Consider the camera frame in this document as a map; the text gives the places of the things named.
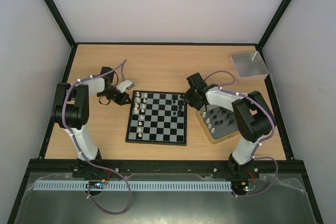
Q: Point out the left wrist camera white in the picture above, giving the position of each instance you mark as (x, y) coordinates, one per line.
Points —
(125, 85)

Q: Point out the black white chess board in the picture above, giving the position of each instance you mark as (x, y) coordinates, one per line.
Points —
(151, 115)

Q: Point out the black aluminium frame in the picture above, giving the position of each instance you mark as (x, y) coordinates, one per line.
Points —
(34, 53)

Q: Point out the black mounting rail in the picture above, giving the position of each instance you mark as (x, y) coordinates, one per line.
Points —
(215, 169)

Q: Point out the metal sheet front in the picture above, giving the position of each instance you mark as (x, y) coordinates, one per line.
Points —
(266, 200)

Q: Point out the empty metal tin box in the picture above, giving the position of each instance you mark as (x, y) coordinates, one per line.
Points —
(248, 66)

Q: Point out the metal tin tray with pieces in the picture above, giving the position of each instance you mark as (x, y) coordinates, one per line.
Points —
(227, 127)

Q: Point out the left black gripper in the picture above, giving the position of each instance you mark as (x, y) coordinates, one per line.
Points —
(122, 102)

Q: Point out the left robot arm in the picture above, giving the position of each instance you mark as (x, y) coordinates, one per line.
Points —
(71, 107)

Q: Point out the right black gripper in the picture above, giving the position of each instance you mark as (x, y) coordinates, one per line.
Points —
(192, 98)

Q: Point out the grey slotted cable duct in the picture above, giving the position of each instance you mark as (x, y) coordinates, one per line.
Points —
(77, 185)

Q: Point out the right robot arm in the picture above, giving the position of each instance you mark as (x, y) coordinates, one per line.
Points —
(255, 121)

